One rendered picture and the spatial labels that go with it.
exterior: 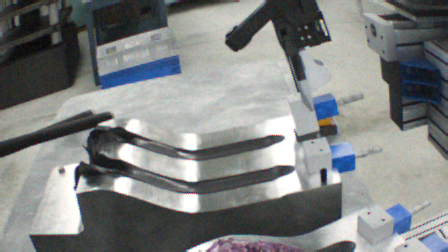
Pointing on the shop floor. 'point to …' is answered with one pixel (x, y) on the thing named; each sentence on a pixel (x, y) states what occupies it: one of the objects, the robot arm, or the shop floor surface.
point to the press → (36, 51)
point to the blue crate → (142, 72)
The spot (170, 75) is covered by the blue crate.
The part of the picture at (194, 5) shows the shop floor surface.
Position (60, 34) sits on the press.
